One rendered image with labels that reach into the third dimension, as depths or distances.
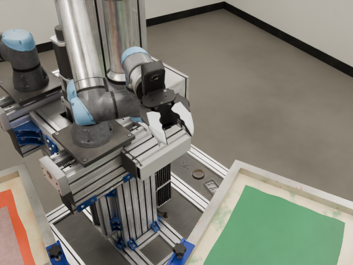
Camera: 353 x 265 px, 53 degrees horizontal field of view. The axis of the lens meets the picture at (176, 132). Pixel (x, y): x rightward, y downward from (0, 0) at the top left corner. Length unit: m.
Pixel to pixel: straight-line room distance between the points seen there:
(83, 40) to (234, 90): 3.05
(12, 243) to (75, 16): 0.88
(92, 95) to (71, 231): 1.57
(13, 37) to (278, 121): 2.58
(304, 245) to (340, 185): 1.70
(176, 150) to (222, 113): 2.16
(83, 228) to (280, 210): 1.32
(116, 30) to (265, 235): 0.90
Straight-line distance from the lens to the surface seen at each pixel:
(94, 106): 0.93
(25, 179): 1.65
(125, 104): 0.94
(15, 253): 1.47
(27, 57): 1.62
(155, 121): 0.71
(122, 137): 1.32
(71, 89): 1.21
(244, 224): 1.45
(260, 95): 3.88
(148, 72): 0.71
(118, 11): 1.10
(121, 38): 1.13
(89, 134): 1.28
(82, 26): 0.98
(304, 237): 1.47
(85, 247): 2.31
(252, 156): 3.12
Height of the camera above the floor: 2.11
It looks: 40 degrees down
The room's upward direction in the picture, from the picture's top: straight up
